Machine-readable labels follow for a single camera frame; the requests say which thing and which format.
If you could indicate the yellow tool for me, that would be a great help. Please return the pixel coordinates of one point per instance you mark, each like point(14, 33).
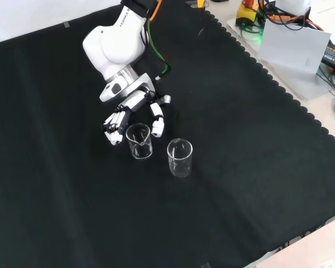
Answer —
point(201, 2)

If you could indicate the black cloth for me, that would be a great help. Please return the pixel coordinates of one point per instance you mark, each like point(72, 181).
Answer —
point(72, 167)

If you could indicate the grey tape piece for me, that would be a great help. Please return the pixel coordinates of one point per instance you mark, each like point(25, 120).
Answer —
point(66, 24)

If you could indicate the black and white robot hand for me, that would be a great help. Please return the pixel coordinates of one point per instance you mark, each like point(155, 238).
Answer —
point(136, 100)

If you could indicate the grey metal base plate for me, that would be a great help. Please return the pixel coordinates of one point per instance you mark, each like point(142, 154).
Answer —
point(304, 86)

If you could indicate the pale white board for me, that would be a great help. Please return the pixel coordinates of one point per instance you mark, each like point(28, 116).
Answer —
point(293, 47)

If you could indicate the clear glass beaker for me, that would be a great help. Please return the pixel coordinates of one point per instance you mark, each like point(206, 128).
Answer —
point(139, 150)
point(180, 167)

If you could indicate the yellow stop button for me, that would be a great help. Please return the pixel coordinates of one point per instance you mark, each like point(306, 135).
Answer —
point(247, 12)

